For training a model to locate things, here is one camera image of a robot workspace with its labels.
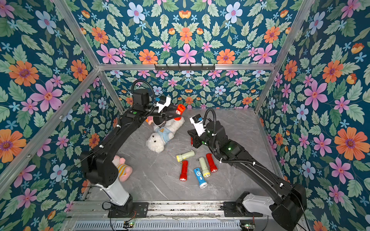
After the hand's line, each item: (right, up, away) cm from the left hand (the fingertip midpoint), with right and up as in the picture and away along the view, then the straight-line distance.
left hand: (178, 111), depth 70 cm
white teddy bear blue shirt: (-17, -18, +21) cm, 33 cm away
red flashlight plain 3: (+6, -19, +32) cm, 38 cm away
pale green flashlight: (-1, -28, +20) cm, 34 cm away
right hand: (+7, -8, +1) cm, 11 cm away
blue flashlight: (+12, -40, +9) cm, 43 cm away
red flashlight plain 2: (+19, -33, +18) cm, 42 cm away
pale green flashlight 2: (+15, -35, +14) cm, 41 cm away
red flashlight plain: (+2, -36, +15) cm, 39 cm away
